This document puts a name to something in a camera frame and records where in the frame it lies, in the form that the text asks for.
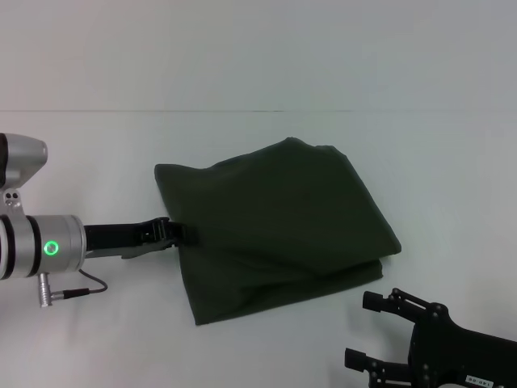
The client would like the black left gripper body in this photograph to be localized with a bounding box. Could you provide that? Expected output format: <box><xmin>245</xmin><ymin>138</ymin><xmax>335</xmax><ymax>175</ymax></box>
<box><xmin>83</xmin><ymin>217</ymin><xmax>171</xmax><ymax>252</ymax></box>

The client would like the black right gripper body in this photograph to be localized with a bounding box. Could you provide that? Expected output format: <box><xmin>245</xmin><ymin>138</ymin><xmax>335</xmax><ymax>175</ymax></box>
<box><xmin>406</xmin><ymin>302</ymin><xmax>517</xmax><ymax>388</ymax></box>

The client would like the dark green t-shirt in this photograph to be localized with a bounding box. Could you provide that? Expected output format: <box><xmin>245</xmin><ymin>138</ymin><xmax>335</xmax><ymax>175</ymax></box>
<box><xmin>153</xmin><ymin>137</ymin><xmax>402</xmax><ymax>327</ymax></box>

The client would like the thin black cable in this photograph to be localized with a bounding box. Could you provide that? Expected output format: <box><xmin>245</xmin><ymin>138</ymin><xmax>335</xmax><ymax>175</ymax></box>
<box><xmin>77</xmin><ymin>268</ymin><xmax>109</xmax><ymax>294</ymax></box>

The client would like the silver knurled cable plug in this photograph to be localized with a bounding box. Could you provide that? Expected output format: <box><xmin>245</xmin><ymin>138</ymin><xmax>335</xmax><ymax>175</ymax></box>
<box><xmin>37</xmin><ymin>272</ymin><xmax>92</xmax><ymax>309</ymax></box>

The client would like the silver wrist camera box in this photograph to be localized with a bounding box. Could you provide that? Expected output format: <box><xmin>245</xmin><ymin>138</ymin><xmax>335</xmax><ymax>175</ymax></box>
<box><xmin>0</xmin><ymin>133</ymin><xmax>49</xmax><ymax>218</ymax></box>

